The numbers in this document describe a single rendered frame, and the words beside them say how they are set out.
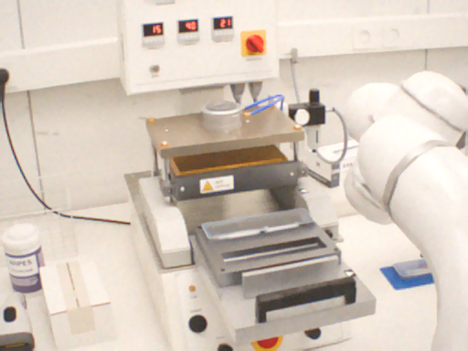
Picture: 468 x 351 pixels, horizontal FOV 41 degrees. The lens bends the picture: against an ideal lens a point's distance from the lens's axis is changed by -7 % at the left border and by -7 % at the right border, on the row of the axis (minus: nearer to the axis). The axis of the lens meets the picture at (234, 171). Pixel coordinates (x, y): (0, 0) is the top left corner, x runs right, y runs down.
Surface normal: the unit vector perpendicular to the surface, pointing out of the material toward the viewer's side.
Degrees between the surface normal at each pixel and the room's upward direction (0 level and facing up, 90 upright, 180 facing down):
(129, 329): 0
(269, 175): 90
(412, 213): 84
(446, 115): 80
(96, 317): 89
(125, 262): 0
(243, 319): 0
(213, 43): 90
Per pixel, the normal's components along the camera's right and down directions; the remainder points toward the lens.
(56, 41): 0.31, 0.36
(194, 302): 0.24, -0.07
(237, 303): -0.03, -0.92
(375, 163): -0.93, -0.11
